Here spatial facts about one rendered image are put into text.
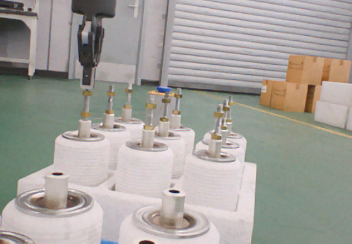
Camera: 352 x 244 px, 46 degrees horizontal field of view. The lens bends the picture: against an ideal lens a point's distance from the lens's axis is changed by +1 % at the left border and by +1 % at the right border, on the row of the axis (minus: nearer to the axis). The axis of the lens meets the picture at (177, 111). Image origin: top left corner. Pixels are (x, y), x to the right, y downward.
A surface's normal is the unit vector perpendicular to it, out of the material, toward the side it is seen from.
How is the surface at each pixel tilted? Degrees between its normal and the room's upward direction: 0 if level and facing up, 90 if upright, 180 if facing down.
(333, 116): 90
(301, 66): 90
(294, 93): 90
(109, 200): 90
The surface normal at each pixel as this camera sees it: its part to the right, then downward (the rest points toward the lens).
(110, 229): -0.20, 0.10
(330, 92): -0.94, -0.06
